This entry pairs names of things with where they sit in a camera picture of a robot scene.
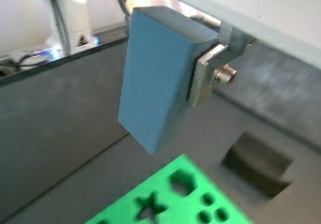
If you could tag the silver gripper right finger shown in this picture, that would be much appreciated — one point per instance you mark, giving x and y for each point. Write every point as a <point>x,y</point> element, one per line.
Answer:
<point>211,68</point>

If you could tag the blue rectangular block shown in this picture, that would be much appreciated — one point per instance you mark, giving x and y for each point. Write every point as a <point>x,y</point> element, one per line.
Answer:
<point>166,41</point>

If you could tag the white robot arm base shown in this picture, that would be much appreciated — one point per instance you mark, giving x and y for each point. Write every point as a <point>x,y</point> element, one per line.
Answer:
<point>69,36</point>

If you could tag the black curved fixture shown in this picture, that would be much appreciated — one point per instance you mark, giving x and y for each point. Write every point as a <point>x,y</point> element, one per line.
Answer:
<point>259,164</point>

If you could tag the green foam shape board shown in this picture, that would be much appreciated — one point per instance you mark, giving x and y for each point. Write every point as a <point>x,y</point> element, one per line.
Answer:
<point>176,196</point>

